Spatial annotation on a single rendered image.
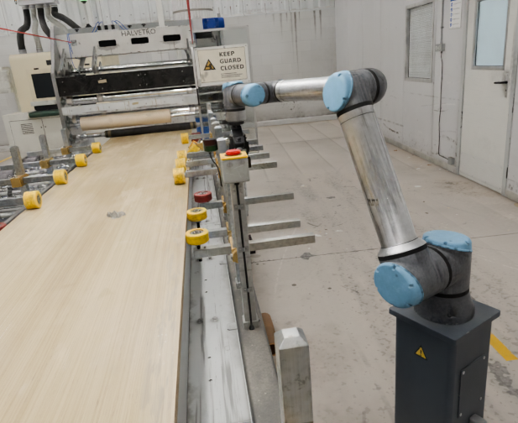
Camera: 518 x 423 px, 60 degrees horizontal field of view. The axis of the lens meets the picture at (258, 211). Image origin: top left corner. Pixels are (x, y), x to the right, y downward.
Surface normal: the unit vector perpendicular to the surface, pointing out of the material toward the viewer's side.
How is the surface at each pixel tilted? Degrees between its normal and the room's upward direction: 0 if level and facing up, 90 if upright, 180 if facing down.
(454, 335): 0
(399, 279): 94
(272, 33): 90
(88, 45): 90
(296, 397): 90
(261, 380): 0
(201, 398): 0
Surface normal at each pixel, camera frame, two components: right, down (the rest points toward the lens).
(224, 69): 0.13, 0.30
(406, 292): -0.79, 0.33
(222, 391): -0.08, -0.94
